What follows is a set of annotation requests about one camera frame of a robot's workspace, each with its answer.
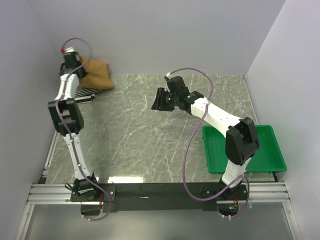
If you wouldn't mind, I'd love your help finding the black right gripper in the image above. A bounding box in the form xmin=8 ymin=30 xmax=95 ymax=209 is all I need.
xmin=151 ymin=87 xmax=179 ymax=112

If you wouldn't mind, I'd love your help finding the tan tank top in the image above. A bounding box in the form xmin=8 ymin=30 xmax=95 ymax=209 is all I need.
xmin=79 ymin=59 xmax=115 ymax=90

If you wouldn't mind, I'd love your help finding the thin striped black tank top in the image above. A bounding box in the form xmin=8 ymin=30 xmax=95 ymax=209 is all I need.
xmin=75 ymin=86 xmax=105 ymax=97

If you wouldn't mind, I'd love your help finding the wide striped black white tank top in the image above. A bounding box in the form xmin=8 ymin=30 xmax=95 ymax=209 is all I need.
xmin=75 ymin=93 xmax=96 ymax=104

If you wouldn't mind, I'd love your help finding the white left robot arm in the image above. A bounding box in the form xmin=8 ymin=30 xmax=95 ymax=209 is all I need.
xmin=48 ymin=47 xmax=101 ymax=202

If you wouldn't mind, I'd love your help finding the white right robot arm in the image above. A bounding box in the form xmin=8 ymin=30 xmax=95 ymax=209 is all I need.
xmin=151 ymin=73 xmax=261 ymax=202

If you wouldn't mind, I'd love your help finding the green plastic bin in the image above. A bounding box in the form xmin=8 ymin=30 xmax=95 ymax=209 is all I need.
xmin=202 ymin=125 xmax=287 ymax=174

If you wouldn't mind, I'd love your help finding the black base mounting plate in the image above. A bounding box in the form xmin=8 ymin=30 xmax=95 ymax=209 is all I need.
xmin=70 ymin=182 xmax=248 ymax=213

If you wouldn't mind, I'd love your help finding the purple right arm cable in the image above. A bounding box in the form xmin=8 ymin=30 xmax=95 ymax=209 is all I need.
xmin=169 ymin=67 xmax=251 ymax=219

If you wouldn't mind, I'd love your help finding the aluminium rail frame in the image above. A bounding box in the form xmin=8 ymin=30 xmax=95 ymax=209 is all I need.
xmin=13 ymin=73 xmax=301 ymax=240

